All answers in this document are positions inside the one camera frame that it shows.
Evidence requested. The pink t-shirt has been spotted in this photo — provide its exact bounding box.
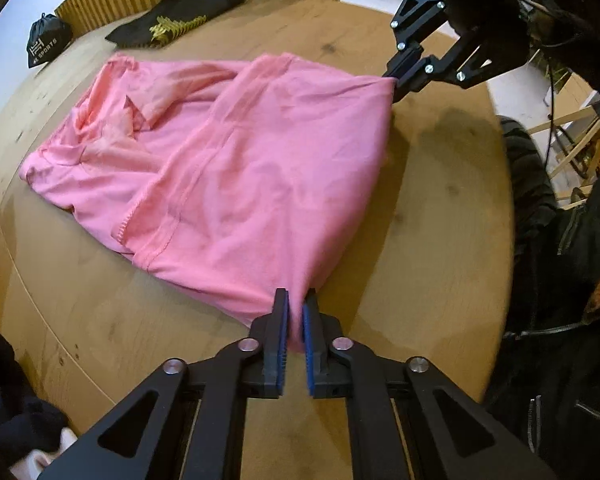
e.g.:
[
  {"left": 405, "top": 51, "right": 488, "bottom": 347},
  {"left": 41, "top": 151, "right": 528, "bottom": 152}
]
[{"left": 19, "top": 53, "right": 394, "bottom": 346}]

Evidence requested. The black leather jacket torso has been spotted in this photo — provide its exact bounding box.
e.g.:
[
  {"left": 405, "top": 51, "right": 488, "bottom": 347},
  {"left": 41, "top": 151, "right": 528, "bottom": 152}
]
[{"left": 484, "top": 178, "right": 600, "bottom": 479}]

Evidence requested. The dark navy garment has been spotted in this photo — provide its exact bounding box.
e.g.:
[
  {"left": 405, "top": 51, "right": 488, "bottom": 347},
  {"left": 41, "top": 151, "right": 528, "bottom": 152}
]
[{"left": 0, "top": 334, "right": 69, "bottom": 479}]

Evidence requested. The cream knit sweater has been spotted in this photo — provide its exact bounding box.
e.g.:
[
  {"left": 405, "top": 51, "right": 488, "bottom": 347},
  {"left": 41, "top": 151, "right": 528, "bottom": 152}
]
[{"left": 9, "top": 427, "right": 78, "bottom": 480}]

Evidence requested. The folded black sport shirt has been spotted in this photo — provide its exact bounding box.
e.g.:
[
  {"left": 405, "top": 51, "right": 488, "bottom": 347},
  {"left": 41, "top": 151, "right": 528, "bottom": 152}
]
[{"left": 106, "top": 0, "right": 246, "bottom": 49}]

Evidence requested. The wooden chair frame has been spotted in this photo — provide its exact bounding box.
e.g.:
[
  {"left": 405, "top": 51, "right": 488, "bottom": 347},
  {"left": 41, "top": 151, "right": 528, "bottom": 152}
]
[{"left": 530, "top": 74, "right": 600, "bottom": 210}]

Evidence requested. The black cable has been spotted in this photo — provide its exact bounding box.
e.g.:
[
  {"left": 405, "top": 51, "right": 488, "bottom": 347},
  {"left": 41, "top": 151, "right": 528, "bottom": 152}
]
[{"left": 542, "top": 49, "right": 562, "bottom": 172}]

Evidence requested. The black sports drawstring bag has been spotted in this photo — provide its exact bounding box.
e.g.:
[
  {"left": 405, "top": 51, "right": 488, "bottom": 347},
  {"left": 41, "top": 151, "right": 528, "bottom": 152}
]
[{"left": 27, "top": 13, "right": 73, "bottom": 68}]

